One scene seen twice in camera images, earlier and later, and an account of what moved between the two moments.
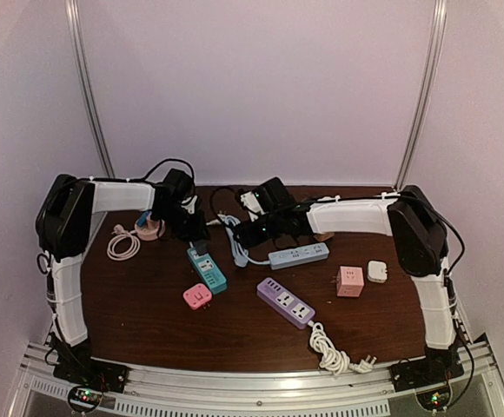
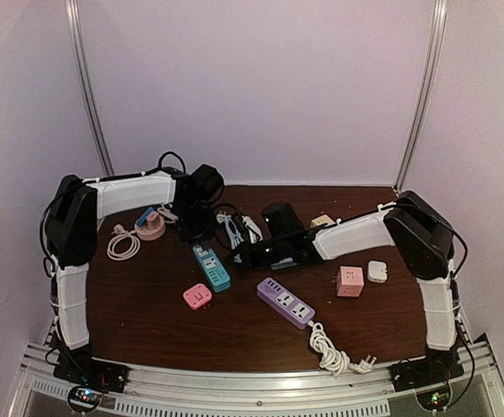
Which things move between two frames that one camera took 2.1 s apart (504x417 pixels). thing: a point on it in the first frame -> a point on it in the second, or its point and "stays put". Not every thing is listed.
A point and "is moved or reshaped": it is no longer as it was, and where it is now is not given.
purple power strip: [285, 303] stays put
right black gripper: [246, 234] -> [249, 260]
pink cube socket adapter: [350, 281] stays put
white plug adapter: [377, 271] stays put
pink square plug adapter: [197, 296] stays put
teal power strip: [208, 271] is moved or reshaped
